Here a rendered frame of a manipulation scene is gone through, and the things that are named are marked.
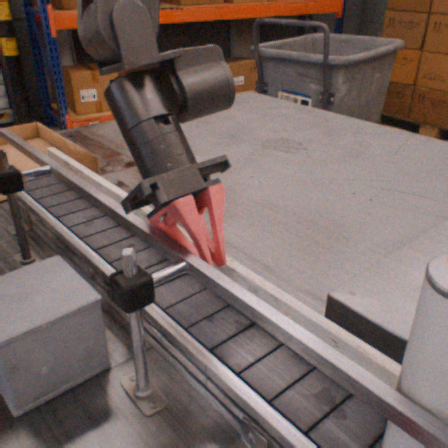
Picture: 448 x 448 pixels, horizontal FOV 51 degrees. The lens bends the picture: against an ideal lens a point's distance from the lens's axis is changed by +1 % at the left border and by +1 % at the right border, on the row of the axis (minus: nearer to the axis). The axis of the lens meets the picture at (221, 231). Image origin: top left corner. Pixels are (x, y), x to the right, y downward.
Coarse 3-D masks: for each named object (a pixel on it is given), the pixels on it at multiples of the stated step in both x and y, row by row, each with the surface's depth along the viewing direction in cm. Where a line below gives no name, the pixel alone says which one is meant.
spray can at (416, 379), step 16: (432, 272) 26; (432, 288) 26; (432, 304) 26; (416, 320) 28; (432, 320) 26; (416, 336) 28; (432, 336) 26; (416, 352) 28; (432, 352) 27; (416, 368) 28; (432, 368) 27; (400, 384) 30; (416, 384) 29; (432, 384) 28; (416, 400) 29; (432, 400) 28; (400, 432) 31
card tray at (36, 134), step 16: (16, 128) 108; (32, 128) 110; (48, 128) 106; (0, 144) 107; (32, 144) 107; (48, 144) 107; (64, 144) 101; (16, 160) 99; (80, 160) 97; (96, 160) 91
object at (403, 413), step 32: (32, 160) 67; (96, 192) 54; (128, 224) 49; (192, 256) 42; (224, 288) 38; (256, 320) 36; (288, 320) 35; (320, 352) 32; (352, 384) 30; (384, 384) 29; (384, 416) 29; (416, 416) 27
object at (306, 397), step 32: (32, 192) 74; (64, 192) 74; (64, 224) 65; (96, 224) 65; (160, 256) 57; (160, 288) 52; (192, 288) 52; (192, 320) 47; (224, 320) 47; (224, 352) 43; (256, 352) 43; (288, 352) 43; (256, 384) 40; (288, 384) 40; (320, 384) 40; (288, 416) 37; (320, 416) 37; (352, 416) 37
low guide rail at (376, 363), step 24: (72, 168) 75; (120, 192) 65; (144, 216) 61; (240, 264) 50; (264, 288) 46; (288, 312) 44; (312, 312) 43; (336, 336) 40; (360, 360) 39; (384, 360) 38
